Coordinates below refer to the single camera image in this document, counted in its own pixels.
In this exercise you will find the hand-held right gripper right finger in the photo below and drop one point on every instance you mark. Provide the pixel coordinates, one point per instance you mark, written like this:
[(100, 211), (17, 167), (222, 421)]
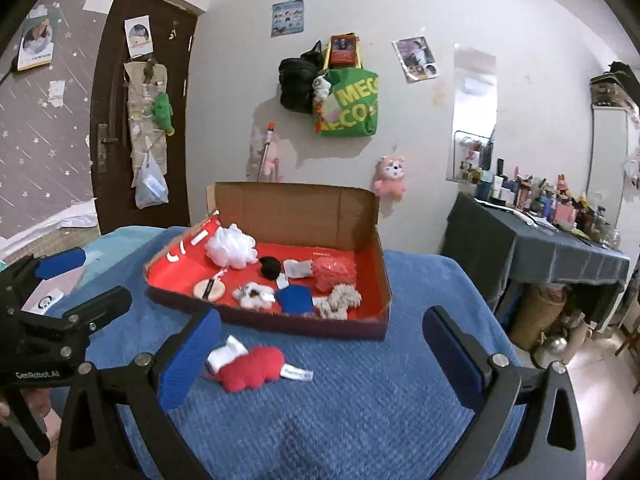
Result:
[(450, 355)]

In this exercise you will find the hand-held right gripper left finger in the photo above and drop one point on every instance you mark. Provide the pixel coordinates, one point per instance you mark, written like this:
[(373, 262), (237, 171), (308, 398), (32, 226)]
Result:
[(187, 365)]

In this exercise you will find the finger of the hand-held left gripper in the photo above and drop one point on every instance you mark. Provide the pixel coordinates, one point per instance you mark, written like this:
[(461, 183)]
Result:
[(60, 262), (107, 302)]

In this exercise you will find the red plush mitten white cuff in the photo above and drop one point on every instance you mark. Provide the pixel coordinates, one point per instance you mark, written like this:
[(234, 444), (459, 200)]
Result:
[(252, 370)]

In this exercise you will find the blue sponge cloth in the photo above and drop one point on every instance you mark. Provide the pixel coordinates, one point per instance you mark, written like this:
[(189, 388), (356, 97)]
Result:
[(295, 300)]

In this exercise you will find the white mesh bath pouf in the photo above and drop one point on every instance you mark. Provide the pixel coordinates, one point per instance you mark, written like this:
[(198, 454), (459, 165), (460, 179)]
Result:
[(231, 246)]

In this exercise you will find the black soft pad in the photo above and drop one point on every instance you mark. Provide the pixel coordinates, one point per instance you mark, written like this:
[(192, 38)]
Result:
[(270, 266)]

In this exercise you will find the red mesh packet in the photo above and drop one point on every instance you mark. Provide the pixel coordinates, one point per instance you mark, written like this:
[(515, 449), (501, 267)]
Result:
[(334, 274)]

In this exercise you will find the red-lined cardboard box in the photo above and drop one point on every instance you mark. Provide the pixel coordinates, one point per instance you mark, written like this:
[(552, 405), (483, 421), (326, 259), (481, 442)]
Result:
[(300, 215)]

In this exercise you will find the person's left hand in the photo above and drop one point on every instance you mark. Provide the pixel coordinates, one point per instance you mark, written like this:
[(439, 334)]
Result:
[(39, 407)]

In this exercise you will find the white card with round mark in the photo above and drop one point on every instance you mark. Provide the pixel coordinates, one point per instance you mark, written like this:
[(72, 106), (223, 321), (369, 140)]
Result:
[(47, 301)]

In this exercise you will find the white crumpled sheet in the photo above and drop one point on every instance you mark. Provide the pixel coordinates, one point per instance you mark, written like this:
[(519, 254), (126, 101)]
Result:
[(70, 217)]

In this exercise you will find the light teal bedsheet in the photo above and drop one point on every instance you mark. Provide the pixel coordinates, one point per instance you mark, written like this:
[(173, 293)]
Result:
[(115, 250)]

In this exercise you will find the wicker basket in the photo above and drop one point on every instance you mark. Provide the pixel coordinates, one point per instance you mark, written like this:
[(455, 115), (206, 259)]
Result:
[(535, 317)]

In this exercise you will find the metal kettle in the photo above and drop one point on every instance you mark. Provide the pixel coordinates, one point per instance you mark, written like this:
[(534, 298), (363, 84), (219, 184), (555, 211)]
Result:
[(550, 350)]

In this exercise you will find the clear plastic bag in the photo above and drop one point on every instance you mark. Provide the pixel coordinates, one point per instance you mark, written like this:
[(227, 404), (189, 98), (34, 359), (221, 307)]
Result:
[(150, 185)]

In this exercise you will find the beige chenille scrubber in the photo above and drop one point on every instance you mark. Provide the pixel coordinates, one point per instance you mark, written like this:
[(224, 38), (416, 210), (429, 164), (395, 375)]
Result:
[(340, 302)]

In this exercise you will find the table with dark grey cloth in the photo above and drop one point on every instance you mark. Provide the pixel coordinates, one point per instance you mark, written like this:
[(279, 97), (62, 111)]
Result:
[(545, 255)]

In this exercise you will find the beige hanging organizer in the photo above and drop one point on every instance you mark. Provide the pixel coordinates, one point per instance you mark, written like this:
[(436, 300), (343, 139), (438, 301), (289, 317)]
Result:
[(141, 120)]

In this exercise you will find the dark brown door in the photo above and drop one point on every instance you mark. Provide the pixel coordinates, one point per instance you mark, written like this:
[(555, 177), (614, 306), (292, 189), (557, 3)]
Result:
[(110, 100)]

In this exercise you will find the green plush toy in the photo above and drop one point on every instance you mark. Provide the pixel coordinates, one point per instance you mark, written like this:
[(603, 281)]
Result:
[(162, 112)]

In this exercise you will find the row of cosmetic bottles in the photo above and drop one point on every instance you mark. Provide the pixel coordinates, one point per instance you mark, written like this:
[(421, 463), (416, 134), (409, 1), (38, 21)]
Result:
[(540, 195)]

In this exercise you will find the pink plush toy white face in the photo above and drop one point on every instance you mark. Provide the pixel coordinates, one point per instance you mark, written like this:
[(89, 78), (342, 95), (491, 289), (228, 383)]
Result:
[(389, 177)]

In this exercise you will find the pale pink plush toy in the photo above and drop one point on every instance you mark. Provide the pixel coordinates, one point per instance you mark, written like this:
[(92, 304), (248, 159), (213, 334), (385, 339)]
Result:
[(257, 152)]

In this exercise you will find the small dark green toy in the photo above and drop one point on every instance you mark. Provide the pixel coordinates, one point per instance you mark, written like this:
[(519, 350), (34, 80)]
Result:
[(151, 69)]

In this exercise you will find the stick with orange cap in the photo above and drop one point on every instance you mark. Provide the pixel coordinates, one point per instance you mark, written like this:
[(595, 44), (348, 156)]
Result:
[(269, 145)]

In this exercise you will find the white door poster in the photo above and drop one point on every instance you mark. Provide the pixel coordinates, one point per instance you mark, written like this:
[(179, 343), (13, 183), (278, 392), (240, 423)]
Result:
[(138, 36)]

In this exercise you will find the white wardrobe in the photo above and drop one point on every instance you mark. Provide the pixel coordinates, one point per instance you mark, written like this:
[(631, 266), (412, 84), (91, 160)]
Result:
[(610, 150)]

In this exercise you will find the green tote bag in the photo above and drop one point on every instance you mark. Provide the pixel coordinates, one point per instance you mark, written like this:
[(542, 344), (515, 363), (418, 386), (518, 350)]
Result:
[(355, 110)]

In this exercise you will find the black bag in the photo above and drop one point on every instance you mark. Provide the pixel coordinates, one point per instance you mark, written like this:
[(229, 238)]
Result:
[(295, 85)]

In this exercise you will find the white plush bag charm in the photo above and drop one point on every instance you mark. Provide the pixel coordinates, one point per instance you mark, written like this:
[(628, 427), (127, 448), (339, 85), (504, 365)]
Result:
[(322, 86)]

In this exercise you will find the white wall switch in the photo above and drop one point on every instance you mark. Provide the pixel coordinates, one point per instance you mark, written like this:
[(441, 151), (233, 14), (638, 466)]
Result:
[(56, 93)]

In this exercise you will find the wall mirror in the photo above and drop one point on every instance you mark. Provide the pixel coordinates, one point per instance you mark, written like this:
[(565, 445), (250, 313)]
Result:
[(472, 115)]

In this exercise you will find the photo wall poster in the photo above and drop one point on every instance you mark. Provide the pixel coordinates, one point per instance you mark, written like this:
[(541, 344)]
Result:
[(415, 59)]

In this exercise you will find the blue wall poster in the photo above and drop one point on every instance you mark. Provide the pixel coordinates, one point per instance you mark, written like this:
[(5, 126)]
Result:
[(287, 18)]

